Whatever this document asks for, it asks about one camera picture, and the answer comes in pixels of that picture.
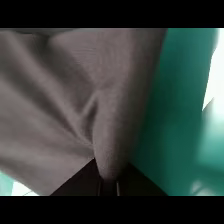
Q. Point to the black T-shirt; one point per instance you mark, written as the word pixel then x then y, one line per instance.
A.
pixel 66 100

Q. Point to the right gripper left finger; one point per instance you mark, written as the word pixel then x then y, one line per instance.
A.
pixel 83 183

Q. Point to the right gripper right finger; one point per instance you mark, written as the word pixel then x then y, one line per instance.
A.
pixel 136 185

